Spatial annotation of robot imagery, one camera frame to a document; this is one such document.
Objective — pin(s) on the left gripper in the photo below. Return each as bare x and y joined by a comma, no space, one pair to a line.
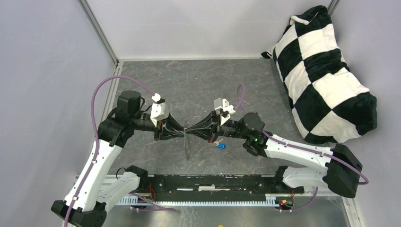
163,129

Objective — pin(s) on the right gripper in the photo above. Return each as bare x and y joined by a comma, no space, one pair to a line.
212,120

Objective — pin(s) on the grey metal key holder plate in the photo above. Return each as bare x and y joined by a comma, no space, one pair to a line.
186,146

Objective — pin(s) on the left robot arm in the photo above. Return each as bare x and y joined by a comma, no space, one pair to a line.
86,205

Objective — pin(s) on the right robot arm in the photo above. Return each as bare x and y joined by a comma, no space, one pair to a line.
335,168

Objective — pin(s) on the blue tagged key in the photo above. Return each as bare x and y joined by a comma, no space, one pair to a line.
219,144

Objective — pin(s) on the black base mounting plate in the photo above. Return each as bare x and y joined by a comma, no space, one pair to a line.
255,183

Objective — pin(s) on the black white checkered pillow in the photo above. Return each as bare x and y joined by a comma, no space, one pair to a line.
327,101

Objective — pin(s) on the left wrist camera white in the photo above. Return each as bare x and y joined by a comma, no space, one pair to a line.
159,109

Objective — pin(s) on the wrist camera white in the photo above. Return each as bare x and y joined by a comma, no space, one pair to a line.
159,109
223,109

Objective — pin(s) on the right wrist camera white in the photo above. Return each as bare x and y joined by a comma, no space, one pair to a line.
223,109

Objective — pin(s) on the white slotted cable duct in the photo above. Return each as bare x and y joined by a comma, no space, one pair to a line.
131,200

